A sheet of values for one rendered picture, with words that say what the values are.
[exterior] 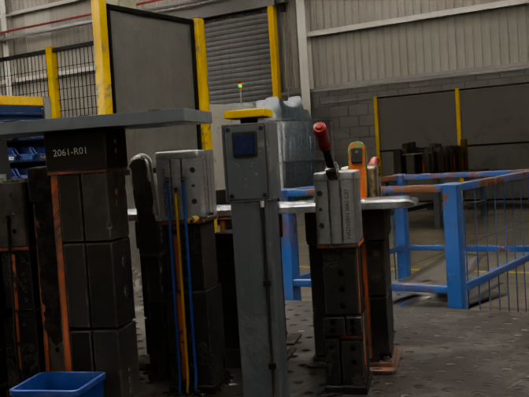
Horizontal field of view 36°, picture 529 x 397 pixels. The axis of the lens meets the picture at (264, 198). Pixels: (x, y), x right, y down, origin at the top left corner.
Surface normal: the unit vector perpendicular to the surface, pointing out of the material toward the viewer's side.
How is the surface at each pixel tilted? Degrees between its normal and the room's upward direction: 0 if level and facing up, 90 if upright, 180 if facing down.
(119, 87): 91
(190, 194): 90
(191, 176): 90
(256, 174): 90
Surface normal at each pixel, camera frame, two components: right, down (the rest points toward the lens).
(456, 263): -0.56, 0.08
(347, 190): -0.22, 0.07
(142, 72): 0.84, -0.02
